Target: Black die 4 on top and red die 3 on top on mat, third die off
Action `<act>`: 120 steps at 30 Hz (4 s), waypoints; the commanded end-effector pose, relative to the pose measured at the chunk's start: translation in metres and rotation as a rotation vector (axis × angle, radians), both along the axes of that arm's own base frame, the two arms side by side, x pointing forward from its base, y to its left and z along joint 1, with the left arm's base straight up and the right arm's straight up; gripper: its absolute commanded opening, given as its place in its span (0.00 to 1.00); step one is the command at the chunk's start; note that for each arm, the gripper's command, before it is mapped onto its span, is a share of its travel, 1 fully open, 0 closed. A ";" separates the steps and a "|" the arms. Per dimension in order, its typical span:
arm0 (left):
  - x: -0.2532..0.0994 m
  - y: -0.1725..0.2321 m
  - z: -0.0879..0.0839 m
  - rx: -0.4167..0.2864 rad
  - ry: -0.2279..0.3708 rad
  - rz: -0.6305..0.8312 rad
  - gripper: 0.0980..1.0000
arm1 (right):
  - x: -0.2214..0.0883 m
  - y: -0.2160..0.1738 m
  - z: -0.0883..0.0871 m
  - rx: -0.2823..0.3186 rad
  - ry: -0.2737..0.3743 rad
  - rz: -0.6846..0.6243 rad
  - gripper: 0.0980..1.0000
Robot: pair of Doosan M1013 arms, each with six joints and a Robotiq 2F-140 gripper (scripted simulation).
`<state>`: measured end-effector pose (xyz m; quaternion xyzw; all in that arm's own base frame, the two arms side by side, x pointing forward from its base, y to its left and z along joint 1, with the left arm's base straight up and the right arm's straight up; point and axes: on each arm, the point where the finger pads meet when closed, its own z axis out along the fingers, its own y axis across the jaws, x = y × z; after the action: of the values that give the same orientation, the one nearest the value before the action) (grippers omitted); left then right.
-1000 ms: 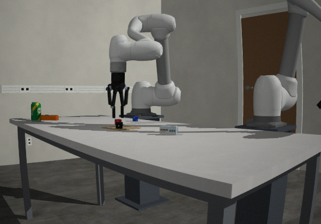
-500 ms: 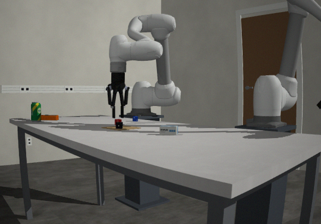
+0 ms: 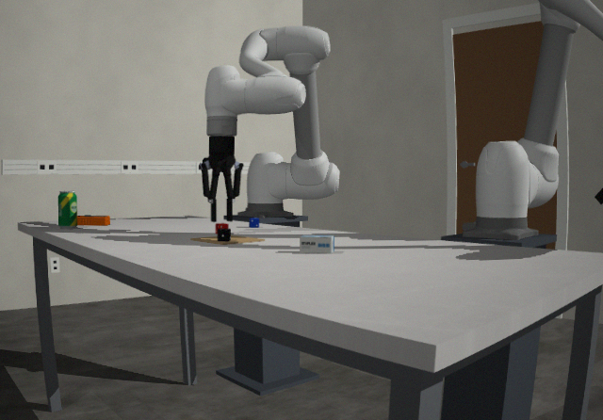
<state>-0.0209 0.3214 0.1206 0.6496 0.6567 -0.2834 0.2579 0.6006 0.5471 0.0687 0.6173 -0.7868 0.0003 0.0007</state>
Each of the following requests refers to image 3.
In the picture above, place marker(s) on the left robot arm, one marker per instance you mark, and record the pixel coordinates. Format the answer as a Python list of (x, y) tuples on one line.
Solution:
[(507, 183)]

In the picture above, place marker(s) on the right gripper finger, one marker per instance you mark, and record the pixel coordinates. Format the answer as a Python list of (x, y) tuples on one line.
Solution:
[(229, 188), (213, 188)]

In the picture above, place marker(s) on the black die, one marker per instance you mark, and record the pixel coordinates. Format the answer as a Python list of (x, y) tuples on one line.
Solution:
[(224, 234)]

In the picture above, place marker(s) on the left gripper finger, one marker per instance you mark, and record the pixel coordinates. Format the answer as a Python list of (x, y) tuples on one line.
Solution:
[(599, 196)]

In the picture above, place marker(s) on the orange multimeter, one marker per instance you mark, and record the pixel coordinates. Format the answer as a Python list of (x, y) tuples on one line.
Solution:
[(93, 220)]

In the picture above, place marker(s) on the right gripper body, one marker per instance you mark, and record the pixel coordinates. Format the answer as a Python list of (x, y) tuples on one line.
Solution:
[(221, 144)]

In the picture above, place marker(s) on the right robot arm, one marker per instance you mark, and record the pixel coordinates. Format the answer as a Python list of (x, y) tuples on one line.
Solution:
[(270, 180)]

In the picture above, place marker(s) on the green soda can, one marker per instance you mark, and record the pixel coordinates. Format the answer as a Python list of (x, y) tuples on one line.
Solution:
[(67, 210)]

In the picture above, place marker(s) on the tan flat mat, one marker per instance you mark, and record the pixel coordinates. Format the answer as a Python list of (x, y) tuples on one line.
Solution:
[(213, 239)]

